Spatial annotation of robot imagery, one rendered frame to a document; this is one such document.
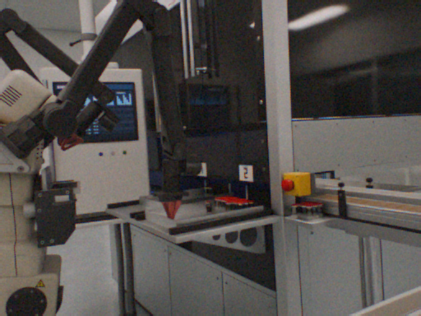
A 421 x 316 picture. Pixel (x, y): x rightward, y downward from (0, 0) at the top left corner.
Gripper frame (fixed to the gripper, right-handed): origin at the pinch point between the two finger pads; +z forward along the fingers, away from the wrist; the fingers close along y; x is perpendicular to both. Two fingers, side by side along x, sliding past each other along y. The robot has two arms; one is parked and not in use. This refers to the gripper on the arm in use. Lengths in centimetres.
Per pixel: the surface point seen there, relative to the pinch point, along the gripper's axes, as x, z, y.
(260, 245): -0.4, 12.2, 35.5
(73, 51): 547, -177, 76
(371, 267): -33, 14, 54
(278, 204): -9.7, -4.0, 36.1
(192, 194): 54, -1, 36
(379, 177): 294, 20, 491
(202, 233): -11.0, 2.7, 5.7
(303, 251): -11.5, 12.9, 45.8
